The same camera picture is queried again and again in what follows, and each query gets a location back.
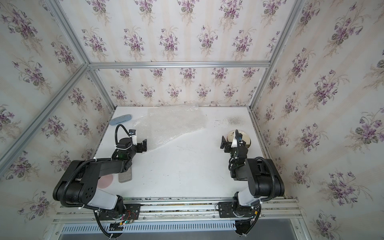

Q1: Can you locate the cream dinner plate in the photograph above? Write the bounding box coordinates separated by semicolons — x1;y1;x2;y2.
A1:
227;130;252;149

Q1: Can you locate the bubble plate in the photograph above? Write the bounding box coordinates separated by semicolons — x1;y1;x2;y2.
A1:
132;104;208;151

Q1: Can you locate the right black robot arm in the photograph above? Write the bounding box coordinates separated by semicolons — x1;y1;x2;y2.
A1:
217;130;285;236

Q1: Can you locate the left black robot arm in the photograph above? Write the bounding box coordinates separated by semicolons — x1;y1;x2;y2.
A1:
53;124;148;240

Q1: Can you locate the grey flat block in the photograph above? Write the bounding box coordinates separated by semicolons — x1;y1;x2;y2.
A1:
118;167;133;183

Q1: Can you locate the pink pen cup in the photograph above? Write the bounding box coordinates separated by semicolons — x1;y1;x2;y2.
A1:
97;174;114;189

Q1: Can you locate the white vented panel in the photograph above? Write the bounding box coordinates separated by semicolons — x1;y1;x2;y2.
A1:
61;220;236;235

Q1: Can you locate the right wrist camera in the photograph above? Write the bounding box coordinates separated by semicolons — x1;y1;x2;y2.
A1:
231;134;243;148

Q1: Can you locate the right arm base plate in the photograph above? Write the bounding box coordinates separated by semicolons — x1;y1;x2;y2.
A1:
216;202;256;219

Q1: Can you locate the aluminium front rail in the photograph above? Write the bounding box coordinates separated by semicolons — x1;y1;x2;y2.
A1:
53;197;304;224

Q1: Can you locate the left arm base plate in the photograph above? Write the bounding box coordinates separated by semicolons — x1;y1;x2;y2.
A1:
98;204;141;222

